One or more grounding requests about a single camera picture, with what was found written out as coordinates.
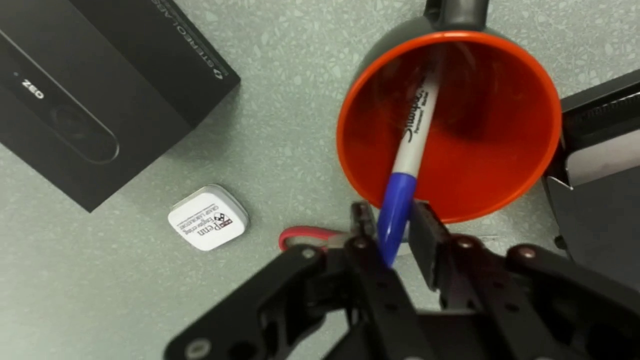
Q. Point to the black mug red interior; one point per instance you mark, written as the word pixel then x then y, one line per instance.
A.
pixel 492 133

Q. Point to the small white tin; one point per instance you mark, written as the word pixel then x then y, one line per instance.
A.
pixel 208 218

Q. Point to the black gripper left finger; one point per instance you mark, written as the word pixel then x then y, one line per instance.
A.
pixel 372 301

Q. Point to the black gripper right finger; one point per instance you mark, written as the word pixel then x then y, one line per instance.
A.
pixel 533 292

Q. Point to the long black camera box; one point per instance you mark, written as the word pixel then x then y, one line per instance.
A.
pixel 100 87

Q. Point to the blue marker pen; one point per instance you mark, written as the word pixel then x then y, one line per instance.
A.
pixel 416 127

